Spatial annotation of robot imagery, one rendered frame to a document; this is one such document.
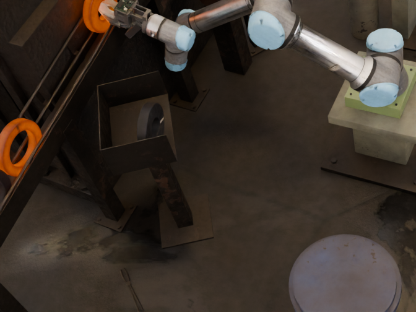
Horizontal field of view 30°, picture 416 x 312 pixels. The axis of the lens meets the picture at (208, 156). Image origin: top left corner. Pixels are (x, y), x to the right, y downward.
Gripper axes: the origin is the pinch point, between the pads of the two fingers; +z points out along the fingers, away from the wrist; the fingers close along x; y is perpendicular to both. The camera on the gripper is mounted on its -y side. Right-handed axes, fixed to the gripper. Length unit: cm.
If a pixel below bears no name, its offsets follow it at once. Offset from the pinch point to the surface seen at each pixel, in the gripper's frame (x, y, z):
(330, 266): 47, -6, -106
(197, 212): 27, -64, -52
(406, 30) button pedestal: -79, -49, -93
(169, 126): 28, -6, -42
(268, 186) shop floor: 7, -60, -72
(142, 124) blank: 37, 8, -39
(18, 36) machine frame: 27.6, 8.4, 11.9
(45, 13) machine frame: 16.6, 9.1, 8.7
